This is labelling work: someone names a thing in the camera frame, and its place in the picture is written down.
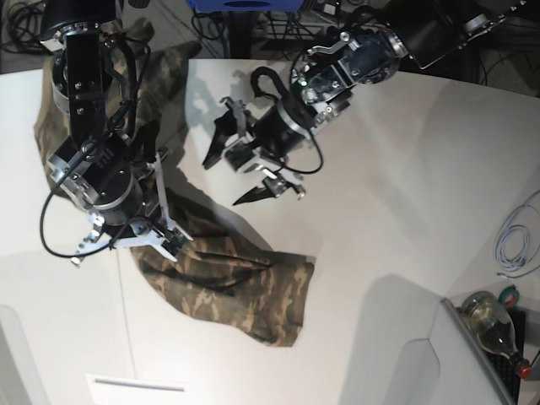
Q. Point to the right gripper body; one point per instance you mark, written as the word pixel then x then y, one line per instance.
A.
pixel 132 210

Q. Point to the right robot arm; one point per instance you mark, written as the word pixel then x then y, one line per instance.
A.
pixel 103 154

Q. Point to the camouflage t-shirt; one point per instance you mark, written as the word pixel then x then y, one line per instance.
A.
pixel 220 276

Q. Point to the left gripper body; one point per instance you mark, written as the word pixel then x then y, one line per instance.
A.
pixel 263 144

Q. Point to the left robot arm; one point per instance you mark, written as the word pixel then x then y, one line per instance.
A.
pixel 368 49

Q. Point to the white label plate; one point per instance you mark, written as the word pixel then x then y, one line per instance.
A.
pixel 115 390

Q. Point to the green tape roll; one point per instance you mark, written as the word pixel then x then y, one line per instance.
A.
pixel 509 296

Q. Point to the blue box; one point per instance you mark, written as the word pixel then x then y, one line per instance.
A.
pixel 208 6

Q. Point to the clear plastic bottle red cap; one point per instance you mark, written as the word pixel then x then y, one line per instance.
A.
pixel 492 327

